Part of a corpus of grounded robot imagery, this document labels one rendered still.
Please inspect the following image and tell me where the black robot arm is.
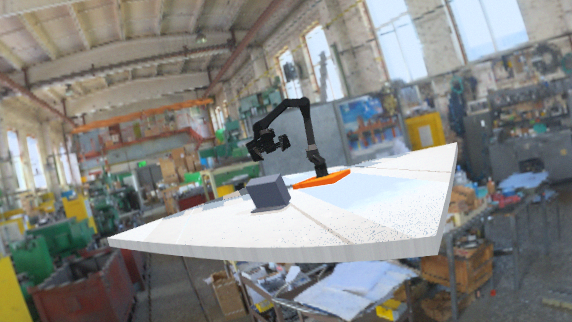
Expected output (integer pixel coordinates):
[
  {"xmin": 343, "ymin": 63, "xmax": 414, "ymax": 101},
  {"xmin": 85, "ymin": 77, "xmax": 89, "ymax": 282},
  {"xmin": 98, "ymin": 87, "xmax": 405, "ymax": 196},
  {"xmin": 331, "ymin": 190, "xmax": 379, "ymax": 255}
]
[{"xmin": 245, "ymin": 97, "xmax": 331, "ymax": 179}]

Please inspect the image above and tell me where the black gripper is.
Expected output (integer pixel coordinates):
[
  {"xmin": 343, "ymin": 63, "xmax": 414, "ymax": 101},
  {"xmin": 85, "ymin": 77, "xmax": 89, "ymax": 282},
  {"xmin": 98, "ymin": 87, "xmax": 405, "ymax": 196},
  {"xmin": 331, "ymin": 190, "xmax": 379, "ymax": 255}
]
[{"xmin": 249, "ymin": 134, "xmax": 291, "ymax": 162}]

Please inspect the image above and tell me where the blue-grey sloped panel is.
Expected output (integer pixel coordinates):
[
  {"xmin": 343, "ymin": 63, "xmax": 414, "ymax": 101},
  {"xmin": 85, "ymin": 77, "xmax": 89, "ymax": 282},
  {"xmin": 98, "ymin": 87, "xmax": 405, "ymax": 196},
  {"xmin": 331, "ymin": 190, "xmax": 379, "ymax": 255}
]
[{"xmin": 245, "ymin": 174, "xmax": 291, "ymax": 213}]

